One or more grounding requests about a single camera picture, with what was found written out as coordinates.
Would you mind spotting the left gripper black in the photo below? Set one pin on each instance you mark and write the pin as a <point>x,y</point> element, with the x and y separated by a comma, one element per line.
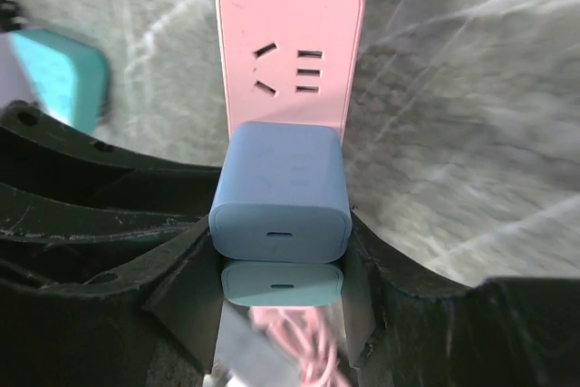
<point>73,207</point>

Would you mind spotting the light blue plug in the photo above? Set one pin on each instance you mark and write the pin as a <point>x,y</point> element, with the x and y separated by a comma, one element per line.
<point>282,195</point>

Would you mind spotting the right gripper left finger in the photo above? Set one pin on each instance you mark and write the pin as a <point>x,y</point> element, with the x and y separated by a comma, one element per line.
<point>150,322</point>

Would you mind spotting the mint green plug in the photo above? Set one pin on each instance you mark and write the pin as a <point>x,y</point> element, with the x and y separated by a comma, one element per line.
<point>252,283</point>

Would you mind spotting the teal power strip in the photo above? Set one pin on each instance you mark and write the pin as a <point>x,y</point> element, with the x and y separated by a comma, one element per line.
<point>69,78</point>

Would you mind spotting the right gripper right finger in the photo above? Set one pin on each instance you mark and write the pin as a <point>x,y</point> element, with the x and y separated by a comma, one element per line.
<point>406,325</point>

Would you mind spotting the pink power strip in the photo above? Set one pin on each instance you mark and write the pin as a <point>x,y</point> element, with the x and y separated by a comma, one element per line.
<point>292,62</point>

